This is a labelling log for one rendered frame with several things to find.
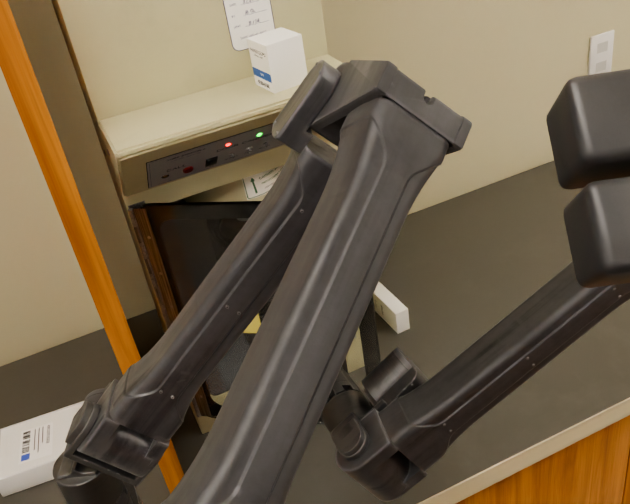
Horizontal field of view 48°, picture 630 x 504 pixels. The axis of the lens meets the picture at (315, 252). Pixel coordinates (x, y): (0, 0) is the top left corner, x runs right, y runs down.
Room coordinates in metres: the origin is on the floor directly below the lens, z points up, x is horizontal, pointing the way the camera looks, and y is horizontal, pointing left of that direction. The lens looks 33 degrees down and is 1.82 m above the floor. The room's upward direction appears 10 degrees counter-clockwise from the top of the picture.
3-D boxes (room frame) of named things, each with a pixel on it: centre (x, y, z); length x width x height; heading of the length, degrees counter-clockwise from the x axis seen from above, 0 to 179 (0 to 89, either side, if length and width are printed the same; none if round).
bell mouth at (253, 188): (1.01, 0.10, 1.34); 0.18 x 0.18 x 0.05
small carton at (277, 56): (0.87, 0.00, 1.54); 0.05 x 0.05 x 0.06; 26
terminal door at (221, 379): (0.80, 0.08, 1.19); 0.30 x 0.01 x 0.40; 73
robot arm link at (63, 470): (0.51, 0.26, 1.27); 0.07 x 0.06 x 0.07; 176
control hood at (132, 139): (0.85, 0.07, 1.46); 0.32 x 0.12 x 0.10; 109
